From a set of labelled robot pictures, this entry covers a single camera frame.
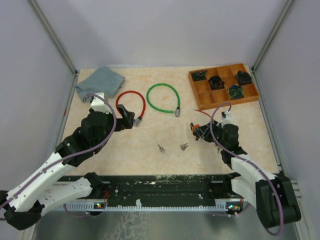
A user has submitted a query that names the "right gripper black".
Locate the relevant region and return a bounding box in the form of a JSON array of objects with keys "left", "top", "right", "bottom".
[{"left": 194, "top": 119, "right": 227, "bottom": 150}]

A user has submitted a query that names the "orange black padlock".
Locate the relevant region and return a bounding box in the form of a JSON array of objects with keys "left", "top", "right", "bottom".
[{"left": 190, "top": 122, "right": 200, "bottom": 132}]

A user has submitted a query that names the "red cable padlock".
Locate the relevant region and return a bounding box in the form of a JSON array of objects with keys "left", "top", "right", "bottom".
[{"left": 193, "top": 108, "right": 211, "bottom": 118}]

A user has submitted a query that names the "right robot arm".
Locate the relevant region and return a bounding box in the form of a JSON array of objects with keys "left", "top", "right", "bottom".
[{"left": 190, "top": 121, "right": 302, "bottom": 229}]

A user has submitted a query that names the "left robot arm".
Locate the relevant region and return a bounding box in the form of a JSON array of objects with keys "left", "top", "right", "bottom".
[{"left": 0, "top": 104, "right": 135, "bottom": 230}]

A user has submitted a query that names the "silver key pair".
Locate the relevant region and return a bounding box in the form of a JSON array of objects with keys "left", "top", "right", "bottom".
[{"left": 180, "top": 143, "right": 189, "bottom": 151}]

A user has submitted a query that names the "small silver key bunch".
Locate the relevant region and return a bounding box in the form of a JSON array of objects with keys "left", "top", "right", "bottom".
[{"left": 157, "top": 144, "right": 167, "bottom": 155}]

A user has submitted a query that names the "wooden compartment tray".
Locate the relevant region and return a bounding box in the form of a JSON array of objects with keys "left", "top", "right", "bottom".
[{"left": 188, "top": 63, "right": 260, "bottom": 110}]

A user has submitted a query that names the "blue grey folded cloth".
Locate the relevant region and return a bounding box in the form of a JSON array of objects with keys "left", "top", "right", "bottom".
[{"left": 74, "top": 66, "right": 125, "bottom": 103}]

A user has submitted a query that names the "black orange rolled sock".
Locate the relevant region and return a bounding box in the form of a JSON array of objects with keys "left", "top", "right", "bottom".
[{"left": 208, "top": 75, "right": 225, "bottom": 91}]

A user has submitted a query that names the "rolled dark sock in tray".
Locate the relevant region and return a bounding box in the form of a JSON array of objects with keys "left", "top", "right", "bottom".
[{"left": 226, "top": 84, "right": 244, "bottom": 100}]

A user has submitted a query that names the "green black rolled sock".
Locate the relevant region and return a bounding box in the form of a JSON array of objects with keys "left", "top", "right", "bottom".
[{"left": 191, "top": 70, "right": 208, "bottom": 82}]

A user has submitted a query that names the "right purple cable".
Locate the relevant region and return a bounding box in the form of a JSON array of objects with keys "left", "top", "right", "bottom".
[{"left": 209, "top": 102, "right": 285, "bottom": 236}]

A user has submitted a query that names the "red translucent cable lock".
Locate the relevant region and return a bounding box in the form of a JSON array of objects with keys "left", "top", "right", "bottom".
[{"left": 115, "top": 90, "right": 147, "bottom": 127}]

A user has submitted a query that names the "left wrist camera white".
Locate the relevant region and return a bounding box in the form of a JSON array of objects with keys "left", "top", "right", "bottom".
[{"left": 87, "top": 95, "right": 111, "bottom": 114}]

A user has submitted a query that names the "green cable lock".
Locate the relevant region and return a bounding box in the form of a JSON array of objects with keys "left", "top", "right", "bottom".
[{"left": 145, "top": 82, "right": 181, "bottom": 117}]

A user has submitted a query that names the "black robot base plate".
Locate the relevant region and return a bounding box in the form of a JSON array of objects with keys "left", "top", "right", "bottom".
[{"left": 59, "top": 174, "right": 253, "bottom": 208}]

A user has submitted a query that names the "grey cable duct rail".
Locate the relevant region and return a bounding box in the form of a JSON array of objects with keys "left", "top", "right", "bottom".
[{"left": 49, "top": 198, "right": 248, "bottom": 212}]

